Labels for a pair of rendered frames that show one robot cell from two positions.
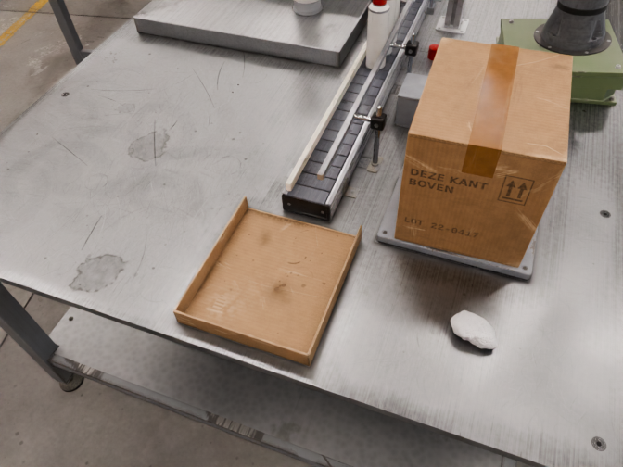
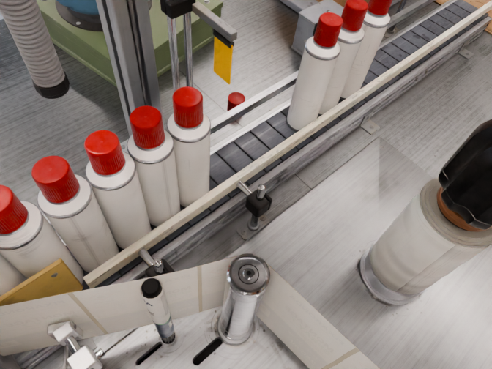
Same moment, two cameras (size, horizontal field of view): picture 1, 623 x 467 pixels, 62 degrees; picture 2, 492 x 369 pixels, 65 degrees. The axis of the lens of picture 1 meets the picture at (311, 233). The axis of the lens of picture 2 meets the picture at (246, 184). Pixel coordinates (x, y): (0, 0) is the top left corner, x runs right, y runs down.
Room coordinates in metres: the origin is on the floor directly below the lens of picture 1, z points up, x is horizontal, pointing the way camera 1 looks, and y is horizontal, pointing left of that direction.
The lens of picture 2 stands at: (1.82, -0.18, 1.39)
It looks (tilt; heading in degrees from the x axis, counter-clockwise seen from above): 56 degrees down; 197
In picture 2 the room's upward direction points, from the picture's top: 9 degrees clockwise
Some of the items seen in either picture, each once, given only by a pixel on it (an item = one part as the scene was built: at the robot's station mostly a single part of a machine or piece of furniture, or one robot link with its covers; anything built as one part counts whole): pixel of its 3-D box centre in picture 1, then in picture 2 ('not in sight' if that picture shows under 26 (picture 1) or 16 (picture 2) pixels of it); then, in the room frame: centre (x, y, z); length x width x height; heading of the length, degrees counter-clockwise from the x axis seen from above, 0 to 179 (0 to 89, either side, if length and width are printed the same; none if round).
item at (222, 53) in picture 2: not in sight; (222, 57); (1.49, -0.33, 1.09); 0.03 x 0.01 x 0.06; 67
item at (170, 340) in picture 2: not in sight; (161, 316); (1.74, -0.27, 0.97); 0.02 x 0.02 x 0.19
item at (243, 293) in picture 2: not in sight; (240, 304); (1.70, -0.20, 0.97); 0.05 x 0.05 x 0.19
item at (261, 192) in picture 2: not in sight; (258, 207); (1.53, -0.24, 0.89); 0.03 x 0.03 x 0.12; 67
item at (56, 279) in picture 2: not in sight; (32, 304); (1.79, -0.41, 0.94); 0.10 x 0.01 x 0.09; 157
